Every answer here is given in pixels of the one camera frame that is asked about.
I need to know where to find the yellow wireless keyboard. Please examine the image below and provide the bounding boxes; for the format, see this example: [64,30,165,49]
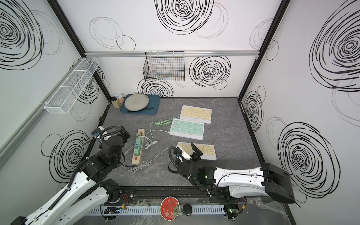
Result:
[177,142,217,161]
[180,105,212,124]

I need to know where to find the green wireless keyboard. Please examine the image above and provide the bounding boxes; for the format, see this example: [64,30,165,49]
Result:
[169,119,204,140]

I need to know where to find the white charging cable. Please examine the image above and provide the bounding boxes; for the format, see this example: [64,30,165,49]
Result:
[125,137,169,174]

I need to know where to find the green charging cable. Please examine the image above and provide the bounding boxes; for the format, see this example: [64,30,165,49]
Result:
[148,116,181,141]

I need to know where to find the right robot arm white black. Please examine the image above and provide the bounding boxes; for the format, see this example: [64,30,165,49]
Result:
[168,143,296,203]

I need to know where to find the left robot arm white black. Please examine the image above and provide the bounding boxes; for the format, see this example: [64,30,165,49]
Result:
[12,126,131,225]

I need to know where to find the teal usb charger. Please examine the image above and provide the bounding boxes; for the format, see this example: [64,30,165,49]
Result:
[135,141,142,149]

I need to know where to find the beige power strip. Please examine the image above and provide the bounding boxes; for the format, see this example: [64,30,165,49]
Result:
[131,128,145,166]

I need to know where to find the black round knob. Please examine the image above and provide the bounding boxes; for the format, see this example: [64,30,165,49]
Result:
[182,204,193,216]

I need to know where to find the red round emergency button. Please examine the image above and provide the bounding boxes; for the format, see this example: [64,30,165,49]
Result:
[160,196,181,221]

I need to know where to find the grey round plate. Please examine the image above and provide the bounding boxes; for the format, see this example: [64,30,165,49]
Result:
[124,93,150,111]

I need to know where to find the teal tray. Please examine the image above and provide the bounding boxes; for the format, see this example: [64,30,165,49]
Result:
[121,93,160,115]

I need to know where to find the white slotted cable duct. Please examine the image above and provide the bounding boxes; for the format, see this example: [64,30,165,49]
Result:
[87,205,225,216]

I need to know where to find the white wire wall shelf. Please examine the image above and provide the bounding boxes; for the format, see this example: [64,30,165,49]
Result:
[44,58,99,114]

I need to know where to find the black wire wall basket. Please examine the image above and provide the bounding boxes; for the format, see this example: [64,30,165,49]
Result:
[142,51,185,82]

